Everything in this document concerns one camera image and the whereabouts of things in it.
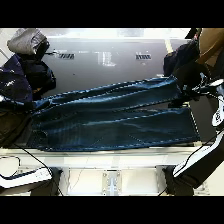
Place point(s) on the blue jeans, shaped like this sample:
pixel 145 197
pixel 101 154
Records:
pixel 113 128

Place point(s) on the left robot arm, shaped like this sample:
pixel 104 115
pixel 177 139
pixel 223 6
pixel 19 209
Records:
pixel 28 177

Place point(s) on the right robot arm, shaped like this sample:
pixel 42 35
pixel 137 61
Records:
pixel 203 156

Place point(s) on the dark navy garment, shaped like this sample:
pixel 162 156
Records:
pixel 181 56
pixel 15 80

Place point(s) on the grey garment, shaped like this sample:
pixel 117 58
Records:
pixel 26 40

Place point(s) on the brown garment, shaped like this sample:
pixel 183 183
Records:
pixel 211 41

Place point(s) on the silver frame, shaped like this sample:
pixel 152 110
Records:
pixel 110 160

